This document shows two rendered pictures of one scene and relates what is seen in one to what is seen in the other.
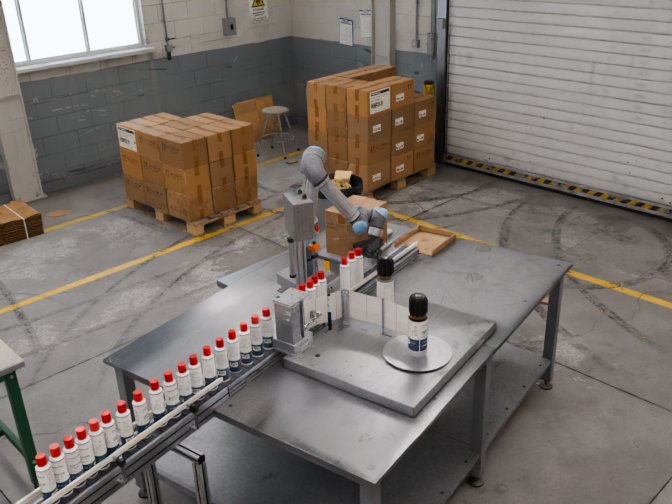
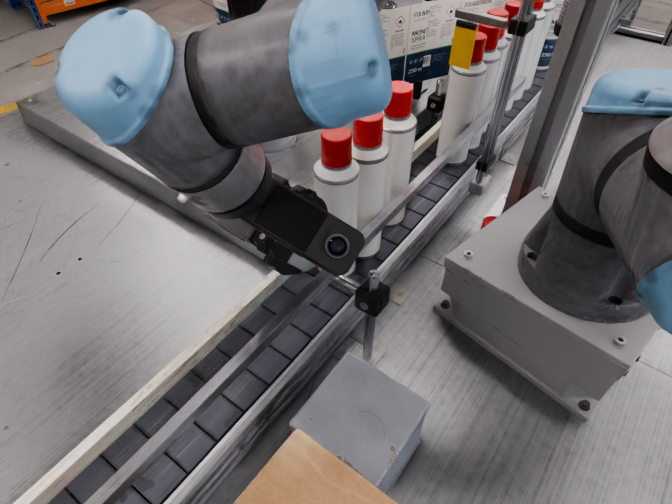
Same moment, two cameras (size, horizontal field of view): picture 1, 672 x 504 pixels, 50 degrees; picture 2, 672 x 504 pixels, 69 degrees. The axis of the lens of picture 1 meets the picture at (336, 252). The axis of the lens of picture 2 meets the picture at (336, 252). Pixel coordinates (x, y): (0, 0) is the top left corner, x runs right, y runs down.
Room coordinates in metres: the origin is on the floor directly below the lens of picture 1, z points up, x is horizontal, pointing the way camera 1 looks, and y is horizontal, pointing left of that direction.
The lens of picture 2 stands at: (3.90, -0.11, 1.36)
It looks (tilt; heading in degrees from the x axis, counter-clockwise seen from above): 46 degrees down; 180
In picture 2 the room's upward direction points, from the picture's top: straight up
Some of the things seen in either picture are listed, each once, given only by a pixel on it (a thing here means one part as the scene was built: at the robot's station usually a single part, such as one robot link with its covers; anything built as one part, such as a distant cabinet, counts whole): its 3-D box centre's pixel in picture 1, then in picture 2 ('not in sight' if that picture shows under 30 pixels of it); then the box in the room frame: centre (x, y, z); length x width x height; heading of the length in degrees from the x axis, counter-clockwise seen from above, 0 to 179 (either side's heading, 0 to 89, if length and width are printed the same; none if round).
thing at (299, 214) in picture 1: (299, 215); not in sight; (3.21, 0.17, 1.38); 0.17 x 0.10 x 0.19; 19
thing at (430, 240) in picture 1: (425, 240); not in sight; (4.05, -0.55, 0.85); 0.30 x 0.26 x 0.04; 144
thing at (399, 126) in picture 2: (344, 275); (392, 158); (3.35, -0.04, 0.98); 0.05 x 0.05 x 0.20
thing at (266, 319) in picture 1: (267, 328); (552, 18); (2.85, 0.32, 0.98); 0.05 x 0.05 x 0.20
